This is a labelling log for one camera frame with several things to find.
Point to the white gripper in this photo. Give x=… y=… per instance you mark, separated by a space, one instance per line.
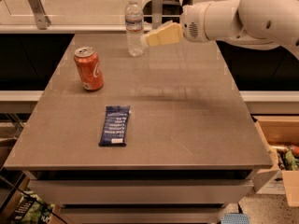
x=192 y=22

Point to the clear plastic water bottle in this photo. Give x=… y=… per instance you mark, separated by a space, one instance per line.
x=134 y=24

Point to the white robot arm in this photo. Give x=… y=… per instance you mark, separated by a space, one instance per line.
x=251 y=24

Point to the black office chair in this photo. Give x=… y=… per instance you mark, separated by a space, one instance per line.
x=172 y=9

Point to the orange soda can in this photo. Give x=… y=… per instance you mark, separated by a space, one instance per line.
x=89 y=70

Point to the blue snack bar wrapper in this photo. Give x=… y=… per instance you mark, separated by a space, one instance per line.
x=115 y=126

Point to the cardboard box with items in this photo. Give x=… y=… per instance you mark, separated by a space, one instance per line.
x=280 y=135

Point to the grey table drawer unit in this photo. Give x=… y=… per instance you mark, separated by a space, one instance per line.
x=141 y=201

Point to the blue mesh basket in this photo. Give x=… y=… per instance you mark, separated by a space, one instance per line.
x=234 y=218

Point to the green snack bag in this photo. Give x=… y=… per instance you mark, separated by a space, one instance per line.
x=31 y=210

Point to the middle metal rail bracket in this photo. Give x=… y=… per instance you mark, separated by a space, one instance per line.
x=157 y=13

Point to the metal rail bracket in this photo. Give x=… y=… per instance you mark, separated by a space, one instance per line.
x=157 y=13
x=41 y=18

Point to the left metal rail bracket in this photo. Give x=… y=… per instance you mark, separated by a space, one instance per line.
x=41 y=18

